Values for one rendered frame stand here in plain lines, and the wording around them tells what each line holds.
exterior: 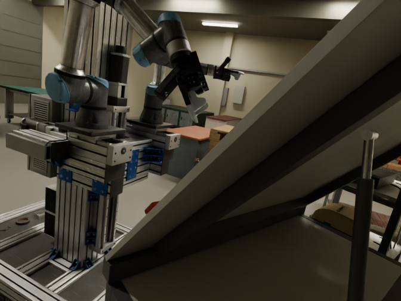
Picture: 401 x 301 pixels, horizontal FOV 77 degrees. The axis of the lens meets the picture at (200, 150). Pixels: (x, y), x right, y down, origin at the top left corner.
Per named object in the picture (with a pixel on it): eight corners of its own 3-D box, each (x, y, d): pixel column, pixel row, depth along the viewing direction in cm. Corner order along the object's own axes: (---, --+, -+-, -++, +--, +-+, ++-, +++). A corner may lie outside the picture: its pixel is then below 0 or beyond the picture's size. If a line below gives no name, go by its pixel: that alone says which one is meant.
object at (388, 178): (315, 169, 156) (318, 159, 155) (338, 166, 179) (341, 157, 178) (375, 190, 132) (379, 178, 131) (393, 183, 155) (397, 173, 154)
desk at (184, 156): (219, 166, 521) (225, 132, 505) (192, 183, 399) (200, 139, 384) (190, 157, 545) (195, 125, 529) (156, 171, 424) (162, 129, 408)
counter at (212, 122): (238, 137, 967) (242, 118, 951) (222, 143, 776) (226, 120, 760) (222, 133, 990) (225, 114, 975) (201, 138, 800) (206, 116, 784)
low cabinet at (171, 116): (211, 130, 1007) (214, 113, 991) (194, 134, 856) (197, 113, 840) (172, 121, 1071) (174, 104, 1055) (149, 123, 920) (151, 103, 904)
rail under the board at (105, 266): (101, 273, 80) (103, 255, 78) (295, 209, 156) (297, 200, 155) (108, 284, 76) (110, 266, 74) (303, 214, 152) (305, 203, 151)
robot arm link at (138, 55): (155, 71, 93) (178, 56, 88) (135, 67, 83) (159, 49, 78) (147, 52, 94) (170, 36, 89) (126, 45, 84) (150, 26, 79)
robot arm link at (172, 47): (162, 44, 76) (170, 58, 83) (166, 57, 75) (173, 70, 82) (185, 34, 75) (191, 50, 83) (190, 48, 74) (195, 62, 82)
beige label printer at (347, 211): (303, 228, 164) (311, 200, 160) (316, 221, 179) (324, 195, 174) (354, 254, 143) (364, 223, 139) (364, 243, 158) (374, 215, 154)
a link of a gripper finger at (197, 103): (210, 113, 70) (200, 85, 72) (190, 120, 70) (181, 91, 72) (212, 117, 73) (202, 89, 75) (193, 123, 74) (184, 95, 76)
